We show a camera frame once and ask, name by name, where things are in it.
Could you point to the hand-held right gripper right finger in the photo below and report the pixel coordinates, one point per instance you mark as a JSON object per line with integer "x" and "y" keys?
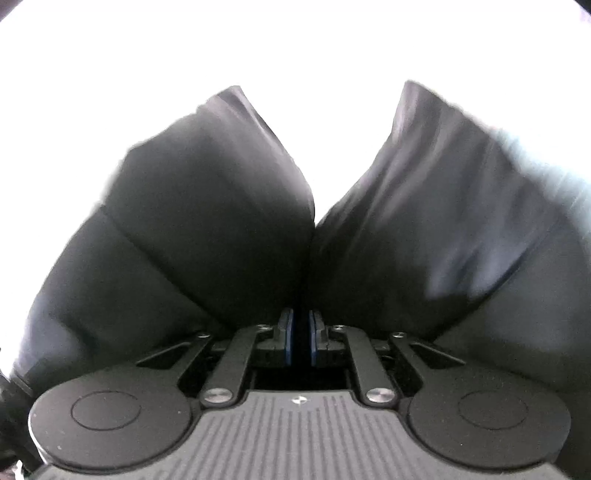
{"x": 313, "y": 339}

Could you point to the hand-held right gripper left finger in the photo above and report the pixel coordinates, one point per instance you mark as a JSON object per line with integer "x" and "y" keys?
{"x": 289, "y": 339}

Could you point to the black puffer jacket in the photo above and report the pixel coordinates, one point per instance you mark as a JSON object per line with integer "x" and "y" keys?
{"x": 207, "y": 207}

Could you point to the white cloth sheet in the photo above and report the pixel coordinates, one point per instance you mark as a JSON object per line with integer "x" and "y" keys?
{"x": 314, "y": 46}

